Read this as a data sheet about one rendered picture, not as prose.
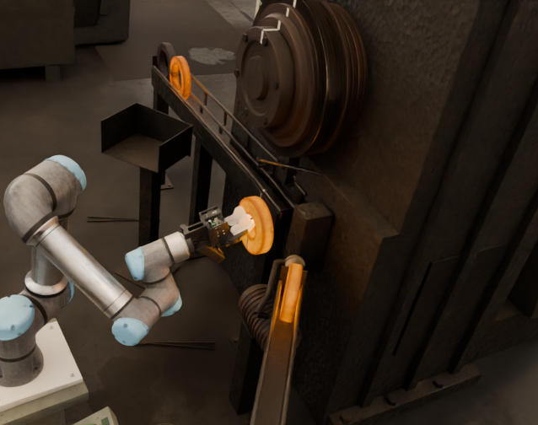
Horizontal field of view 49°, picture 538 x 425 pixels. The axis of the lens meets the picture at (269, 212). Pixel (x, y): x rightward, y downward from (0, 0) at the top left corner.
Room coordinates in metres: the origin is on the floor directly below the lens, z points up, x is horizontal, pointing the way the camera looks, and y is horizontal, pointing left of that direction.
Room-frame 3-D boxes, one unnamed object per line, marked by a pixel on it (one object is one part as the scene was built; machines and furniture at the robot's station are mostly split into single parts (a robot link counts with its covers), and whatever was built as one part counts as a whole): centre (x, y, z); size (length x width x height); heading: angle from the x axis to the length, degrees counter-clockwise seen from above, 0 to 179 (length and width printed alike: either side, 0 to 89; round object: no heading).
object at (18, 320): (1.08, 0.64, 0.49); 0.13 x 0.12 x 0.14; 164
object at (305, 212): (1.44, -0.13, 0.68); 0.11 x 0.08 x 0.24; 122
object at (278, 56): (1.58, 0.09, 1.11); 0.28 x 0.06 x 0.28; 32
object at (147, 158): (1.90, 0.50, 0.36); 0.26 x 0.20 x 0.72; 67
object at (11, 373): (1.07, 0.65, 0.37); 0.15 x 0.15 x 0.10
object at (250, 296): (1.28, -0.06, 0.27); 0.22 x 0.13 x 0.53; 32
